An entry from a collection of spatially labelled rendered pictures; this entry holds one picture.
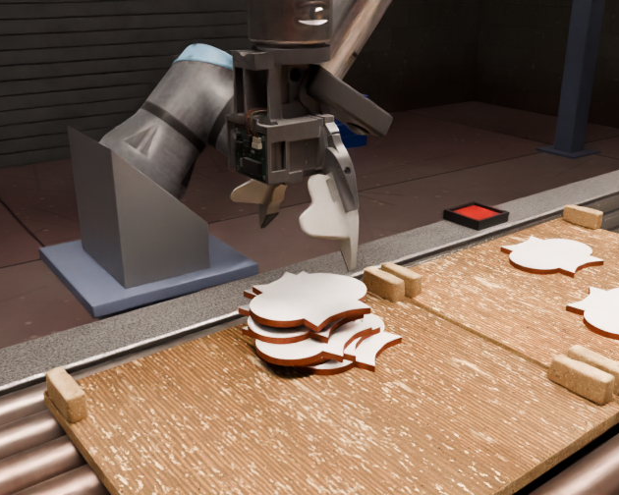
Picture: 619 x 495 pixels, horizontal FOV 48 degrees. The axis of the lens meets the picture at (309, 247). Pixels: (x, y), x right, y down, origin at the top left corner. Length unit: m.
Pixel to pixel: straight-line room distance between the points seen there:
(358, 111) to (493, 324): 0.29
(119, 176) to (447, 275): 0.47
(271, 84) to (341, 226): 0.14
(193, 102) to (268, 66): 0.48
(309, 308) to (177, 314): 0.22
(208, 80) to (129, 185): 0.21
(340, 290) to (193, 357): 0.17
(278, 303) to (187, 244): 0.38
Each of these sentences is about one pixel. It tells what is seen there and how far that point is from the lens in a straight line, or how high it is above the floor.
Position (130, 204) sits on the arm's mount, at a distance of 1.02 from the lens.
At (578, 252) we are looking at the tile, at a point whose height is 0.94.
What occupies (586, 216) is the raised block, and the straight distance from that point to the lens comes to 1.16.
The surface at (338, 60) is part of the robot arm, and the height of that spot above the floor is 1.18.
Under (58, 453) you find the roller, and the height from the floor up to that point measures 0.92.
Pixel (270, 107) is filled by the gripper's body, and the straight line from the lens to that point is 0.63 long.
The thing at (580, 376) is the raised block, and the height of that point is 0.96.
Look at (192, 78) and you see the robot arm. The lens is 1.10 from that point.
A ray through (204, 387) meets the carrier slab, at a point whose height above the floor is 0.94.
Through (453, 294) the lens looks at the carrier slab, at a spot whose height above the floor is 0.94.
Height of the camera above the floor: 1.30
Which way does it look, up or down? 22 degrees down
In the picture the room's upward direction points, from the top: straight up
